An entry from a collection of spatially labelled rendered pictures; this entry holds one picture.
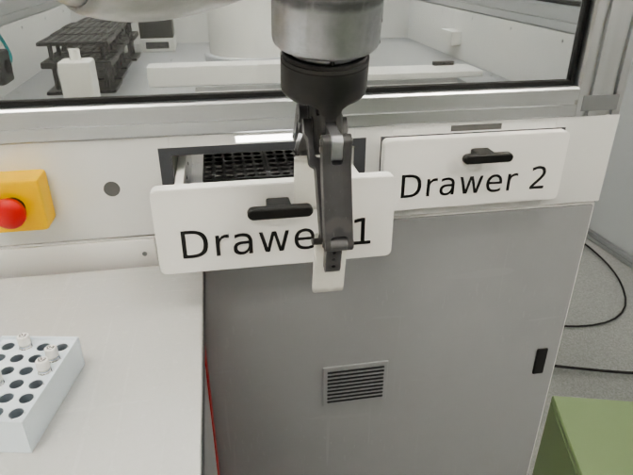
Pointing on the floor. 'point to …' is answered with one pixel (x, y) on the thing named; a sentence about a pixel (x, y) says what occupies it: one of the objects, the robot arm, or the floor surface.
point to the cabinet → (379, 344)
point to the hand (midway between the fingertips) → (316, 237)
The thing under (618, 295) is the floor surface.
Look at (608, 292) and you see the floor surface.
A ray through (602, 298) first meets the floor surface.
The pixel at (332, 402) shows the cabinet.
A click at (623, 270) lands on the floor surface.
